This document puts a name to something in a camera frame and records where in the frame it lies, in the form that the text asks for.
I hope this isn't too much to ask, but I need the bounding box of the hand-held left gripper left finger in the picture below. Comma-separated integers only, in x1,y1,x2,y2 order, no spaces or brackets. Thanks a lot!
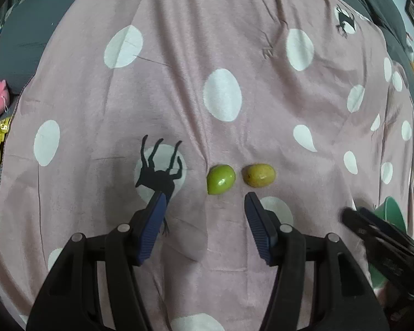
26,191,169,331

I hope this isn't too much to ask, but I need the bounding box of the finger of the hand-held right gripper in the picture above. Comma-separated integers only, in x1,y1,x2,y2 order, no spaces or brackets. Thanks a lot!
341,207,413,276
360,208,414,254

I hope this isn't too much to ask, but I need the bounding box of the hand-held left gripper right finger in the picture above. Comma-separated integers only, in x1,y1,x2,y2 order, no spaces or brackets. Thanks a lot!
244,192,390,331

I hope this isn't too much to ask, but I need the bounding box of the green plastic bowl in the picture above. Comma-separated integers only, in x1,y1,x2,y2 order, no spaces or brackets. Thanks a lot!
366,196,408,287

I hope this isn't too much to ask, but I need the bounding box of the yellow-green lemon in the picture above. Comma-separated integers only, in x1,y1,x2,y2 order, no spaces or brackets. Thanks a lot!
242,163,276,188

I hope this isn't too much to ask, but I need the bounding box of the green lemon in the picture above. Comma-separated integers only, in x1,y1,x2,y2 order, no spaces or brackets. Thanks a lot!
206,164,236,195

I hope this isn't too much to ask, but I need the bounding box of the pink polka dot blanket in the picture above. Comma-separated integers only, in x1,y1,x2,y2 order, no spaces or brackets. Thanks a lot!
0,0,414,331

